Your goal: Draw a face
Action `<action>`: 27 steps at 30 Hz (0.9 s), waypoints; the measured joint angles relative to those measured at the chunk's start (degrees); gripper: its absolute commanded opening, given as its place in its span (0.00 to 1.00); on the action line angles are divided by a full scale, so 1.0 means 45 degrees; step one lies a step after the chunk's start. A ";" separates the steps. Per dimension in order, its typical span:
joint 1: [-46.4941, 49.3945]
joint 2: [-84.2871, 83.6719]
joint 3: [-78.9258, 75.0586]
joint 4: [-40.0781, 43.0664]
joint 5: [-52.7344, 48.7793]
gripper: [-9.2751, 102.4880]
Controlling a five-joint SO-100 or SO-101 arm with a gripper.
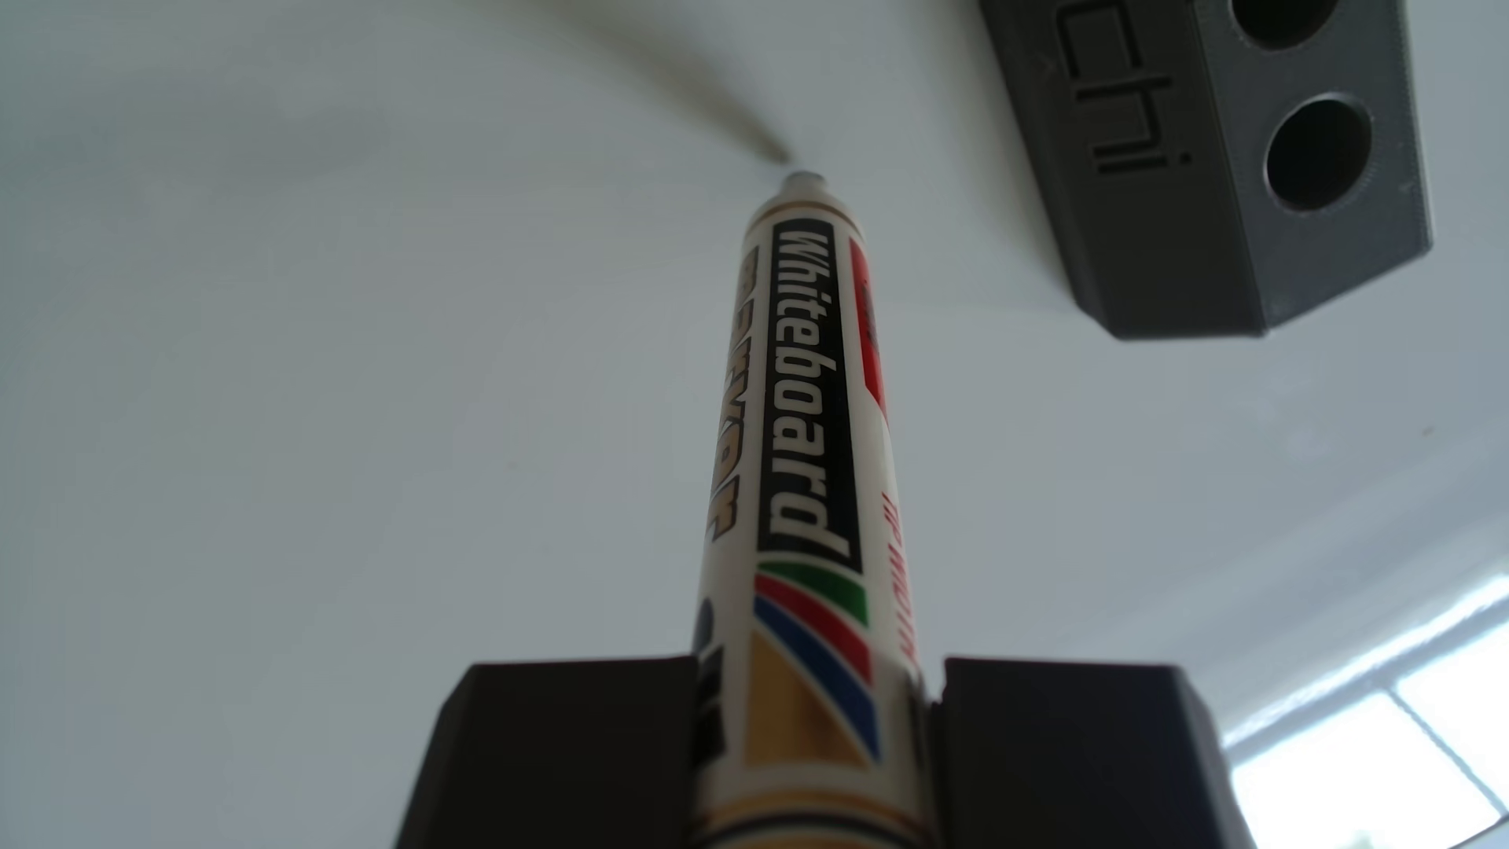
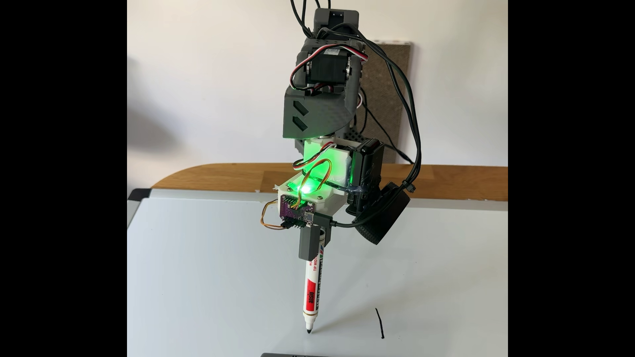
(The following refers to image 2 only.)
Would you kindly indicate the white whiteboard marker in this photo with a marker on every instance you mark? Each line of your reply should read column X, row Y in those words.
column 311, row 292

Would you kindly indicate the small purple circuit board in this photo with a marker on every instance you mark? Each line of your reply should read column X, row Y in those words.
column 296, row 212

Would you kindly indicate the black oval webcam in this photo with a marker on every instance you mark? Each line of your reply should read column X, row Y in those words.
column 384, row 215

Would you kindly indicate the grey Da Pinchi pen holder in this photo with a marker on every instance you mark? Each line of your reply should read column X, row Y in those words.
column 287, row 355

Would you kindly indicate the brown panel against wall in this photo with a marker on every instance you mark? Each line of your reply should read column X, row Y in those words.
column 392, row 89

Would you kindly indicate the whiteboard with silver frame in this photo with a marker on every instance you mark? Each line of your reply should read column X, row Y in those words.
column 208, row 277

